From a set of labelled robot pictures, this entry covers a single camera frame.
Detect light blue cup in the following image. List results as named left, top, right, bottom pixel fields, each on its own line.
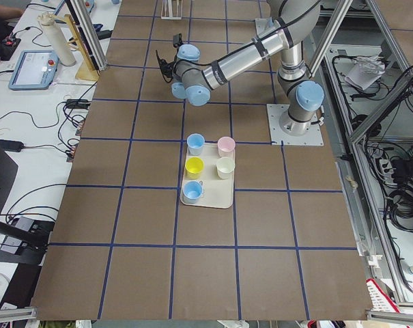
left=186, top=133, right=205, bottom=156

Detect cream plastic tray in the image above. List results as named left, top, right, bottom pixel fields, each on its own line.
left=180, top=143, right=234, bottom=209

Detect pale green cup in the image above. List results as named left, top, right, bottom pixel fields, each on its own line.
left=216, top=157, right=236, bottom=180

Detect blue teach pendant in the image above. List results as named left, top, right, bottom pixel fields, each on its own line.
left=8, top=51, right=59, bottom=91

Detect aluminium frame post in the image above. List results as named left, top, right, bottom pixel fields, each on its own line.
left=66, top=0, right=108, bottom=71

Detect wooden mug tree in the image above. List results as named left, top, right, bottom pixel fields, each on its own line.
left=63, top=14, right=99, bottom=82

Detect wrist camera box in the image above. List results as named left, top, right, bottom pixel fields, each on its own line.
left=172, top=33, right=184, bottom=49

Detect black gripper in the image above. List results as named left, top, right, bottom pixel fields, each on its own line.
left=155, top=50, right=175, bottom=82

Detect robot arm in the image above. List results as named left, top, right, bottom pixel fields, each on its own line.
left=158, top=1, right=324, bottom=136

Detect black power adapter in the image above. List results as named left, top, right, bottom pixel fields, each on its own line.
left=96, top=29, right=113, bottom=40

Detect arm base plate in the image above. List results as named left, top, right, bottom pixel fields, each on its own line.
left=266, top=104, right=324, bottom=146
left=255, top=18, right=274, bottom=39

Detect white wire cup rack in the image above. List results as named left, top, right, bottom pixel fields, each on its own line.
left=160, top=0, right=183, bottom=20

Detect white cylindrical bottle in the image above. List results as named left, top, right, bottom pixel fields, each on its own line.
left=38, top=12, right=76, bottom=67

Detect pink cup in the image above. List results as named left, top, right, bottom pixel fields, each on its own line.
left=217, top=136, right=236, bottom=158

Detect black monitor stand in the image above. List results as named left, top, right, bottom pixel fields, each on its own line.
left=0, top=135, right=55, bottom=267

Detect yellow cup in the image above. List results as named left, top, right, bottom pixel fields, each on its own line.
left=185, top=156, right=204, bottom=180

